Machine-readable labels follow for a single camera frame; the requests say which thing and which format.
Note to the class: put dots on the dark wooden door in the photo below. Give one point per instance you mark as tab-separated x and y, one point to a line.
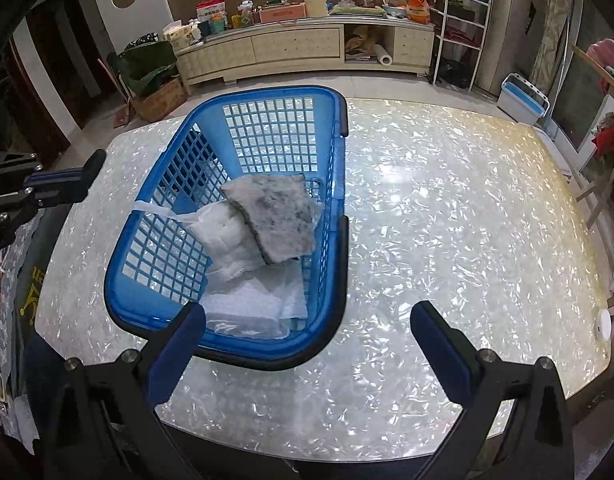
62	60

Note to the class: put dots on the white round device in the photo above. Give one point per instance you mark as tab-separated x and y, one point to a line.
603	322

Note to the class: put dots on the white quilted towel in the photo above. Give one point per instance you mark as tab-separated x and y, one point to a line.
222	240

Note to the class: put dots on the blue plastic basket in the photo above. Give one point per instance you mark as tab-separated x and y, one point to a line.
187	125

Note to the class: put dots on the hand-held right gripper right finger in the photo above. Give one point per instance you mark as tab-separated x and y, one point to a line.
439	360

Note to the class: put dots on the orange packet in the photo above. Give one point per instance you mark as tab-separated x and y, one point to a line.
417	7

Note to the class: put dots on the dark green bag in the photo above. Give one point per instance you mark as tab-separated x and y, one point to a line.
144	65

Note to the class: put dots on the cream tissue box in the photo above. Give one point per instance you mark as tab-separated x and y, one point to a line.
179	32

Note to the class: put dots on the thick foam block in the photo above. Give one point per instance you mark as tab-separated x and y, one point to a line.
282	215

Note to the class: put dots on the brown broom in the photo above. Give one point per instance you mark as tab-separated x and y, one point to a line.
119	112

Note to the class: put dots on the blue and white bucket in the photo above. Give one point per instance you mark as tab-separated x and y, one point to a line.
522	100

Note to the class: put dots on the cream jar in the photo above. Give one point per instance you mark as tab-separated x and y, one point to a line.
316	5

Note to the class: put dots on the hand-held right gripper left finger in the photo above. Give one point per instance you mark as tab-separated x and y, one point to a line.
174	360

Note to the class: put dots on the pink cloth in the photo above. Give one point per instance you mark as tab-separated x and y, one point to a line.
607	52

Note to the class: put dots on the white paper roll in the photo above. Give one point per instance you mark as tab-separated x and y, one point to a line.
383	56

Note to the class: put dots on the stacked bowls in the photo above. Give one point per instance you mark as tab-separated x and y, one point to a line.
394	4

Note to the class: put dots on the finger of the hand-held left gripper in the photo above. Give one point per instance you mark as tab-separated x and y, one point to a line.
62	187

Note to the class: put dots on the woven brown box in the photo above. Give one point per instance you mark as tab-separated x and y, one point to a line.
159	102

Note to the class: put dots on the green flat packet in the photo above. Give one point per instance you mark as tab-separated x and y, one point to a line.
354	9

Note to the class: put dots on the patterned curtain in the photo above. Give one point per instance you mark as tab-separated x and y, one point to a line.
552	15

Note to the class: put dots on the grey patterned cloth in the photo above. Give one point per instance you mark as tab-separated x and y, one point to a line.
9	280

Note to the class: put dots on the cream television cabinet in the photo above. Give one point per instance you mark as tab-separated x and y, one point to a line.
292	45

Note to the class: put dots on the pink box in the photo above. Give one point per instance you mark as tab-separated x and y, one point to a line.
283	13

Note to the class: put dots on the white red-label bag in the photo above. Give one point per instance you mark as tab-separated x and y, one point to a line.
211	14

